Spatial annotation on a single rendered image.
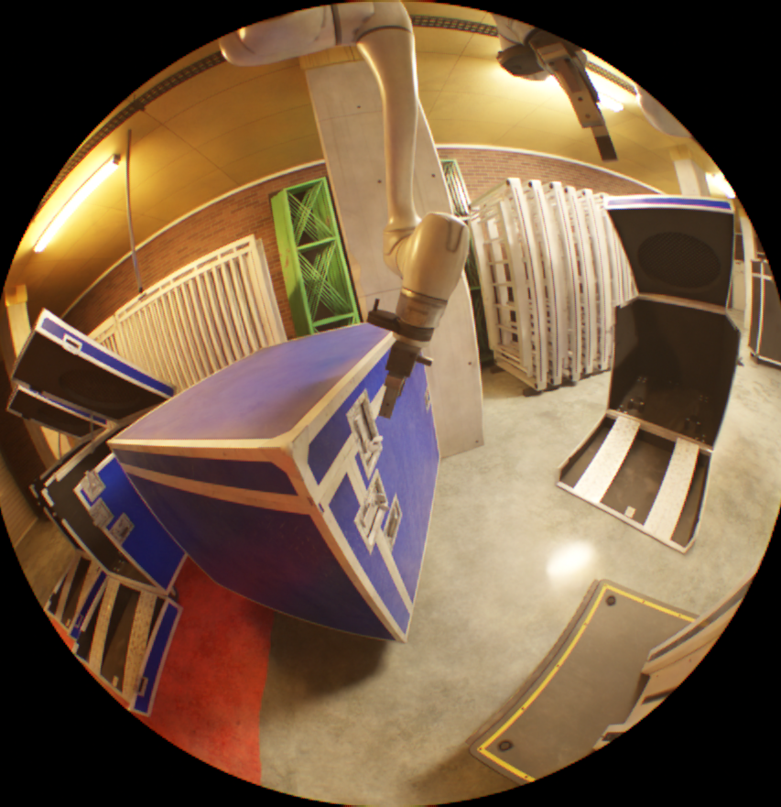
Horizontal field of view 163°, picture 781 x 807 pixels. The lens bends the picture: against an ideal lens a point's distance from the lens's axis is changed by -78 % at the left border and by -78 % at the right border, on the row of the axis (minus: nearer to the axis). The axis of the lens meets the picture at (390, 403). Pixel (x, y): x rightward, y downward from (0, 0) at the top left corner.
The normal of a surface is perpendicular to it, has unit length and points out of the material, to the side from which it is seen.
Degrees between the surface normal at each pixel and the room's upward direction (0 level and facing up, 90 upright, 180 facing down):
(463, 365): 90
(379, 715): 0
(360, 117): 90
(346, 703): 0
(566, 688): 0
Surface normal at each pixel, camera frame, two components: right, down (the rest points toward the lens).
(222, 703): -0.22, -0.89
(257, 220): 0.12, 0.39
